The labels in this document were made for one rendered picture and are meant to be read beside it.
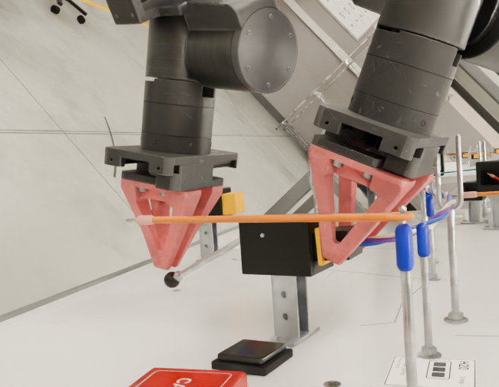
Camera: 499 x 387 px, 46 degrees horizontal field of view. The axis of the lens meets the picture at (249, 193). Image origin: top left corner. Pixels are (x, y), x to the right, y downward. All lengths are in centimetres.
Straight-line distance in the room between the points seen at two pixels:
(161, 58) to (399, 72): 18
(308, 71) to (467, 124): 216
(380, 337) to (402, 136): 16
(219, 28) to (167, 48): 6
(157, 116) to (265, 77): 10
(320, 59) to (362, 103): 774
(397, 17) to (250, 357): 23
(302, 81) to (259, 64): 773
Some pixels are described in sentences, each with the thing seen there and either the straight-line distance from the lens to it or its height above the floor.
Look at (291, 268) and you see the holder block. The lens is 42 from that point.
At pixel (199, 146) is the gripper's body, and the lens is 47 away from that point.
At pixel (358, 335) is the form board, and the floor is 113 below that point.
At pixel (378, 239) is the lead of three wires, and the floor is 119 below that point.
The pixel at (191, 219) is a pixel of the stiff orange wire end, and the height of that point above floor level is 114.
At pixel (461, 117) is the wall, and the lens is 795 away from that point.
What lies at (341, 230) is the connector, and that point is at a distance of 41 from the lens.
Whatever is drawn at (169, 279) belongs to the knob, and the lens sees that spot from 50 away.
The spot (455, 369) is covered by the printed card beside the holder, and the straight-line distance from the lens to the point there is 39.
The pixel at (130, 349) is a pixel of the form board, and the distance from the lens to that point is 46.
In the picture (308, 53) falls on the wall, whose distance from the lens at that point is 816.
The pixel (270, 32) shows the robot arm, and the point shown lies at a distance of 41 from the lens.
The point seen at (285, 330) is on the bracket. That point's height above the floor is 109.
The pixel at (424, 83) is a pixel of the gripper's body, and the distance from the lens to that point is 38.
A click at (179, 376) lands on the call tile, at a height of 110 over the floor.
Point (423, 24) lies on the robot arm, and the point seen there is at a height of 130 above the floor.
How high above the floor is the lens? 126
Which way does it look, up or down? 16 degrees down
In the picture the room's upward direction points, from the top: 45 degrees clockwise
